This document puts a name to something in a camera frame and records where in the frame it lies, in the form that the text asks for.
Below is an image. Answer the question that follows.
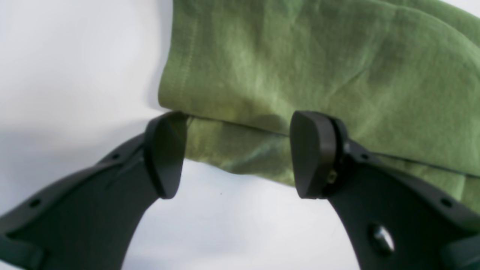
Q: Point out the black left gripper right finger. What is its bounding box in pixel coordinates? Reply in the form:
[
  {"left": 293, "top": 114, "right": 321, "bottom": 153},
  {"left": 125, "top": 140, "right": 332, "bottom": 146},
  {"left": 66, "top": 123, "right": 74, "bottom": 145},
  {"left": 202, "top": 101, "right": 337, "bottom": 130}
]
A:
[{"left": 289, "top": 111, "right": 480, "bottom": 270}]

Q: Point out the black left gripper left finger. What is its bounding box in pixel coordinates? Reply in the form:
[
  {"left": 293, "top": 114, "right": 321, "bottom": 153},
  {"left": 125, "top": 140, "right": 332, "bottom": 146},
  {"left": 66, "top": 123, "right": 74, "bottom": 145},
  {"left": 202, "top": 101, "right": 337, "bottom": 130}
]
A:
[{"left": 0, "top": 111, "right": 188, "bottom": 270}]

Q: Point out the green T-shirt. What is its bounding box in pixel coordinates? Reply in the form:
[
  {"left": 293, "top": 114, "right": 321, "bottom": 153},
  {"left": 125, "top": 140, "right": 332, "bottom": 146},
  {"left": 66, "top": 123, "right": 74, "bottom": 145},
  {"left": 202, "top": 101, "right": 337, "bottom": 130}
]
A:
[{"left": 158, "top": 0, "right": 480, "bottom": 212}]

